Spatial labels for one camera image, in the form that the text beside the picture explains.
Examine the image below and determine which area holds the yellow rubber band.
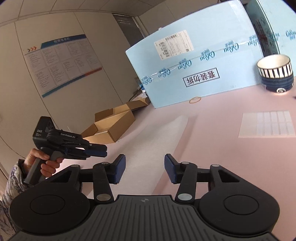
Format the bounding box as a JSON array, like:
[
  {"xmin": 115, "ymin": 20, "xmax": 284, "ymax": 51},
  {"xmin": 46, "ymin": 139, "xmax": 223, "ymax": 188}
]
[{"xmin": 189, "ymin": 96, "xmax": 201, "ymax": 104}]

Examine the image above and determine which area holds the floral patterned sleeve forearm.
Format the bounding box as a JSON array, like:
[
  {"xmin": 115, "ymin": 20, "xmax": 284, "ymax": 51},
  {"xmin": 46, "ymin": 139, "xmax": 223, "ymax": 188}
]
[{"xmin": 0, "ymin": 159, "xmax": 29, "ymax": 240}]

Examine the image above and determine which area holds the person's left hand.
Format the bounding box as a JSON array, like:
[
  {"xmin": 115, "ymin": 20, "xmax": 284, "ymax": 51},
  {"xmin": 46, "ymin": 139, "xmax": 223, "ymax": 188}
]
[{"xmin": 23, "ymin": 148, "xmax": 64, "ymax": 178}]

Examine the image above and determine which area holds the open brown cardboard box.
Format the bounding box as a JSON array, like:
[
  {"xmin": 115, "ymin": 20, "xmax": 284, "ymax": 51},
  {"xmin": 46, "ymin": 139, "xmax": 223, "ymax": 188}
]
[{"xmin": 81, "ymin": 97, "xmax": 150, "ymax": 144}]

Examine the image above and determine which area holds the white sticker sheet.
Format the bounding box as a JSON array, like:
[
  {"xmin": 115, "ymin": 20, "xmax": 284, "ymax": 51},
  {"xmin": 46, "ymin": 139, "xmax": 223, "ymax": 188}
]
[{"xmin": 238, "ymin": 110, "xmax": 295, "ymax": 138}]

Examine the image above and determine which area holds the light blue cardboard box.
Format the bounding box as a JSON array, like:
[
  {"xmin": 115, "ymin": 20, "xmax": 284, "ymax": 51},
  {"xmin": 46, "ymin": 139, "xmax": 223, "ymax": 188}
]
[{"xmin": 126, "ymin": 1, "xmax": 295, "ymax": 108}]

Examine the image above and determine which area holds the wall information poster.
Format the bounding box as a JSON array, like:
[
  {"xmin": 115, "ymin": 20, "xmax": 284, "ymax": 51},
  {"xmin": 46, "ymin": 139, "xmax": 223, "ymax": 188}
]
[{"xmin": 24, "ymin": 34, "xmax": 102, "ymax": 98}]

